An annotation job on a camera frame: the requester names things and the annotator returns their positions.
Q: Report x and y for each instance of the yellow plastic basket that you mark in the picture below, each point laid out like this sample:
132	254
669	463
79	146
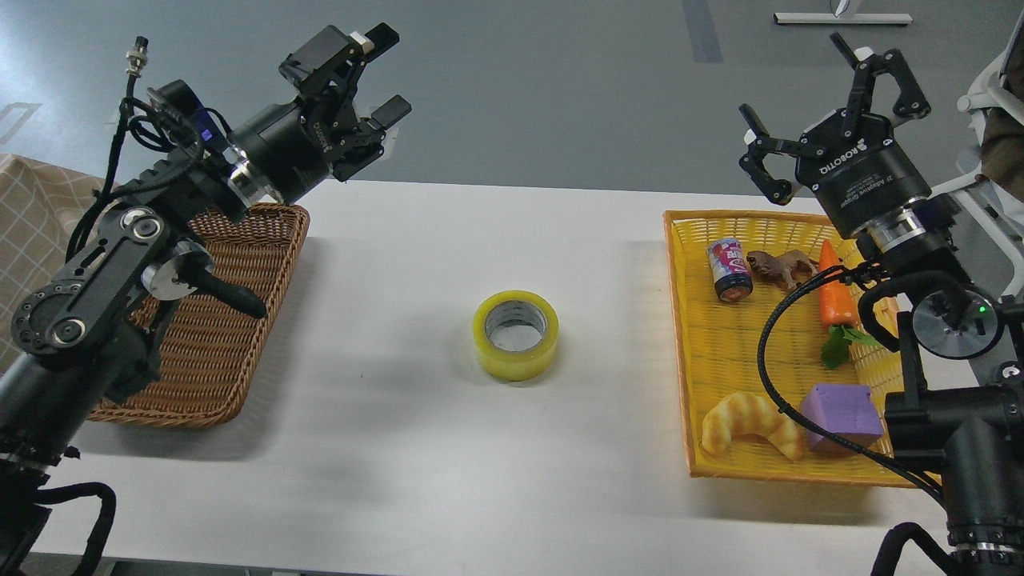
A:
717	344

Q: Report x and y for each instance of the beige checkered cloth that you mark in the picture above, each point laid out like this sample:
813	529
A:
40	206

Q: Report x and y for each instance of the brown toy animal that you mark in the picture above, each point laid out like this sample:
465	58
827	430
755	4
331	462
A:
787	271

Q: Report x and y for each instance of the purple foam cube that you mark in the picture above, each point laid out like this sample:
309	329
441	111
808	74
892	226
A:
845	410

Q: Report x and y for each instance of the yellow tape roll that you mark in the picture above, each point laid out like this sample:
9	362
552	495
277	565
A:
515	335

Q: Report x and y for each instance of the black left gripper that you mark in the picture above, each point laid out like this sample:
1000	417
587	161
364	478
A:
292	153

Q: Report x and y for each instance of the toy croissant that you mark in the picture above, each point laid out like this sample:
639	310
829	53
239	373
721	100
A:
745	413

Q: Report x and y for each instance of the small soda can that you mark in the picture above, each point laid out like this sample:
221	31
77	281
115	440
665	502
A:
731	277

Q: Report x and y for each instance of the white chair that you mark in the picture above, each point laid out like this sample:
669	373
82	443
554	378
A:
989	237

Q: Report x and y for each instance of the brown wicker basket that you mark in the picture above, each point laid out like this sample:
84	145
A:
210	353

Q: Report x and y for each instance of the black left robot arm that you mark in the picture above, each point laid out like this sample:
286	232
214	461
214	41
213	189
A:
94	330

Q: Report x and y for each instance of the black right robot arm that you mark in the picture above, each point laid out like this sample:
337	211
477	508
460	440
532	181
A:
956	426

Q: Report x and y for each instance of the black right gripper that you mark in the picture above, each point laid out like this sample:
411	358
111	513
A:
864	172

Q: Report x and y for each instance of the orange toy carrot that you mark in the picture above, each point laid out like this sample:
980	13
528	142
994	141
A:
839	316

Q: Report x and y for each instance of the white floor stand base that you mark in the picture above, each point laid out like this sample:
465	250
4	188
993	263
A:
844	13

